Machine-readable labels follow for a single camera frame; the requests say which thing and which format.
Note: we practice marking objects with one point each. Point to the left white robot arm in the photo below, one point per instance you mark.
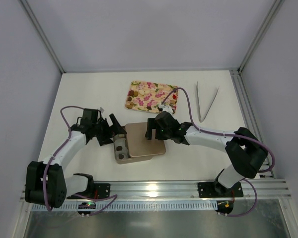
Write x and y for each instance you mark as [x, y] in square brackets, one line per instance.
[45, 180]

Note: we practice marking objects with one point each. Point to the beige tin lid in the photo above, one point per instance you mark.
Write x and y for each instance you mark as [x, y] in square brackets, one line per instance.
[139, 146]

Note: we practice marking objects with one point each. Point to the beige tin box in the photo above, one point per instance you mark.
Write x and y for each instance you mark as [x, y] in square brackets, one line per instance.
[120, 140]

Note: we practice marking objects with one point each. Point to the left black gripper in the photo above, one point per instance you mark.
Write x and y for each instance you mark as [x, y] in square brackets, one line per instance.
[107, 131]

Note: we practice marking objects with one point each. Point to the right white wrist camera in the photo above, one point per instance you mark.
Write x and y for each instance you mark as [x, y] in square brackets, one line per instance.
[165, 108]

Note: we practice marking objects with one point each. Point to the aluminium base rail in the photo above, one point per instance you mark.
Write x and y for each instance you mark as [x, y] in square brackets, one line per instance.
[173, 195]

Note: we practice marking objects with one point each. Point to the floral tray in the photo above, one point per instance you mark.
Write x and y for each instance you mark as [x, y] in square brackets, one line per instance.
[147, 96]

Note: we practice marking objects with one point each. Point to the metal tongs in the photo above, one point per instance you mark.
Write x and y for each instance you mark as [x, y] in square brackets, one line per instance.
[205, 96]

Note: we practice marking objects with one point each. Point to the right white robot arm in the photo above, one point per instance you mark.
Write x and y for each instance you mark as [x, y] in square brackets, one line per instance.
[245, 153]

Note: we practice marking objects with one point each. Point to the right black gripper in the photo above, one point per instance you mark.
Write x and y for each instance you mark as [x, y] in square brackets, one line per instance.
[153, 128]

